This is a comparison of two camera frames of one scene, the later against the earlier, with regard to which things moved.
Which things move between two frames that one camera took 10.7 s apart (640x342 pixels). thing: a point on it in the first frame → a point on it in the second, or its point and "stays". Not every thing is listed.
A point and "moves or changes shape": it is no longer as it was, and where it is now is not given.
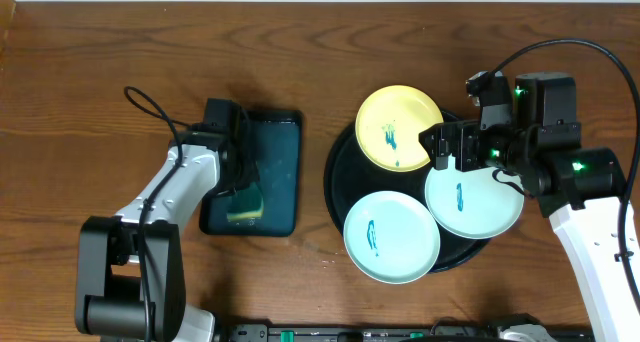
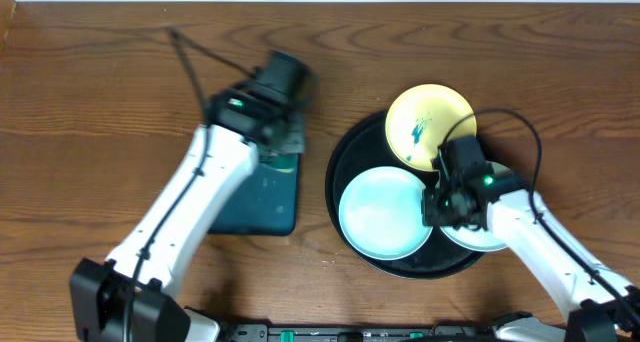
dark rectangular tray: (277, 142) stays
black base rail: (418, 332) stays
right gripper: (466, 134) → (432, 217)
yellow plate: (388, 127) moves or changes shape
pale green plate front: (392, 237) moves or changes shape
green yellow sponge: (246, 204) → (282, 162)
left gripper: (242, 163) → (289, 139)
